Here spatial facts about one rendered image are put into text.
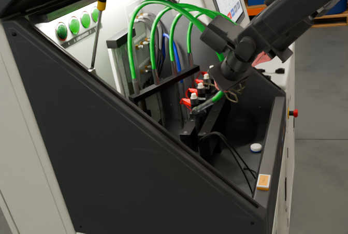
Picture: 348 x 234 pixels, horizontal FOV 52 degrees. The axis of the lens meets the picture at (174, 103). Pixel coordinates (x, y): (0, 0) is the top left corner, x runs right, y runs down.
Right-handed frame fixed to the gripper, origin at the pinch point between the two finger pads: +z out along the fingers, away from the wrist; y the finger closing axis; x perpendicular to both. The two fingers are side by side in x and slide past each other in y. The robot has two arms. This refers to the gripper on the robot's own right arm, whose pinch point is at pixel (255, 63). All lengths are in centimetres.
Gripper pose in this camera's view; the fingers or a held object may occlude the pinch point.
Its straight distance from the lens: 105.9
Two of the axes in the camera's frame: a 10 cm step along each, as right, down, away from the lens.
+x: -5.5, 4.3, -7.2
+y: -6.8, -7.3, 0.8
